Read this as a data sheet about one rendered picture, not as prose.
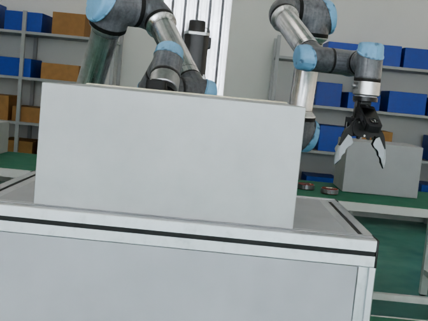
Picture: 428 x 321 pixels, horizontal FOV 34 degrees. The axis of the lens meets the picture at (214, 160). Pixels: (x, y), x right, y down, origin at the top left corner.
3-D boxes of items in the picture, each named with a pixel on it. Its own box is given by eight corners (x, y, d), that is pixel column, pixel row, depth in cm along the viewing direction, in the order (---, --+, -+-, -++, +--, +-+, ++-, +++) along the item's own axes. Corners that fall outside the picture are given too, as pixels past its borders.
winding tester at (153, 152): (80, 175, 153) (87, 83, 151) (277, 195, 152) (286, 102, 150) (31, 204, 114) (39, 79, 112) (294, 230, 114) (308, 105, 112)
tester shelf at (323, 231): (33, 189, 156) (34, 169, 155) (334, 218, 155) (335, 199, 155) (-42, 227, 112) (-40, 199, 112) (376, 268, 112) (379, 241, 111)
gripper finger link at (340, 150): (330, 162, 202) (350, 138, 202) (336, 165, 196) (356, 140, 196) (322, 155, 201) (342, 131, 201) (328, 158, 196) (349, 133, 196)
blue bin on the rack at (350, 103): (339, 107, 806) (341, 92, 804) (369, 109, 807) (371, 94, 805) (346, 107, 764) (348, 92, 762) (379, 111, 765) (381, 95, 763)
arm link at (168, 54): (176, 65, 183) (190, 44, 177) (171, 95, 176) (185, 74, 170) (149, 55, 181) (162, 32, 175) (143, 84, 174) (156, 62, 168)
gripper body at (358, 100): (367, 138, 204) (372, 97, 203) (377, 141, 196) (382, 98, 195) (342, 136, 203) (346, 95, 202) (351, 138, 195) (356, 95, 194)
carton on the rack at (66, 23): (58, 36, 803) (60, 15, 801) (90, 39, 804) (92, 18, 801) (51, 34, 763) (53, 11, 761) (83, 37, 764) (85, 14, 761)
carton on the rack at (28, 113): (21, 119, 814) (23, 104, 812) (57, 122, 813) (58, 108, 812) (11, 120, 774) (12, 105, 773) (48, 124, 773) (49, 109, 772)
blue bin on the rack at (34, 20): (16, 32, 805) (17, 14, 802) (51, 35, 803) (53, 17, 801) (3, 28, 763) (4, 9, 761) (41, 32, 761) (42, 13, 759)
